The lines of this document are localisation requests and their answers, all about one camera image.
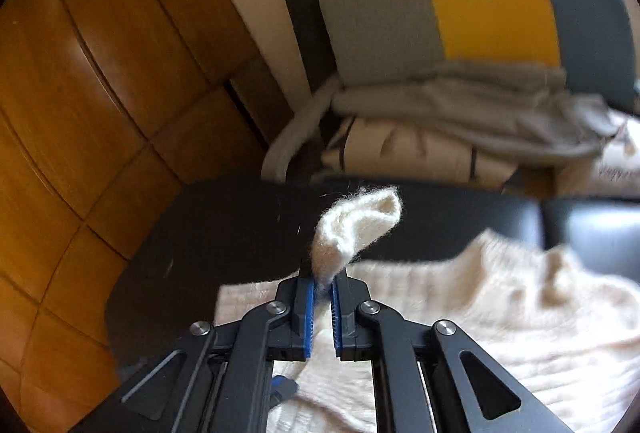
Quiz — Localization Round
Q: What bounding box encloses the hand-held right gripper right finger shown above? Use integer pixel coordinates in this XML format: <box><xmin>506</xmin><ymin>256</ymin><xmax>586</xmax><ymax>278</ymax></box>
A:
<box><xmin>327</xmin><ymin>272</ymin><xmax>576</xmax><ymax>433</ymax></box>

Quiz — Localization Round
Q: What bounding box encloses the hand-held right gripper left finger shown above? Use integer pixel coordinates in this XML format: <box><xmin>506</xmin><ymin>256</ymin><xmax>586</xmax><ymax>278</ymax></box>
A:
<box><xmin>70</xmin><ymin>275</ymin><xmax>316</xmax><ymax>433</ymax></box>

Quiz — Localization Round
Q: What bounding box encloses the white knit sweater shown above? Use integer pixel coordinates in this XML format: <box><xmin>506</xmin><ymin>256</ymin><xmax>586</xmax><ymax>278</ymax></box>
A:
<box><xmin>215</xmin><ymin>185</ymin><xmax>640</xmax><ymax>433</ymax></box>

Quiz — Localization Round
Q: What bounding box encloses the beige pillow triangle print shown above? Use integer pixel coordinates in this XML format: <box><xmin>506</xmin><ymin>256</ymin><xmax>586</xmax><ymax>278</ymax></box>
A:
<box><xmin>320</xmin><ymin>115</ymin><xmax>521</xmax><ymax>191</ymax></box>

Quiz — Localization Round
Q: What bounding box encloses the grey cloth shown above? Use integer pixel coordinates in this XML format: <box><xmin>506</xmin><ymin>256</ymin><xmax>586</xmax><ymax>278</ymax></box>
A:
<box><xmin>332</xmin><ymin>63</ymin><xmax>621</xmax><ymax>166</ymax></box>

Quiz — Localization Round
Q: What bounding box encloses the grey yellow blue chair backrest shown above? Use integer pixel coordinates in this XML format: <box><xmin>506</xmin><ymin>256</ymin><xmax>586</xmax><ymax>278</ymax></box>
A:
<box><xmin>319</xmin><ymin>0</ymin><xmax>640</xmax><ymax>114</ymax></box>

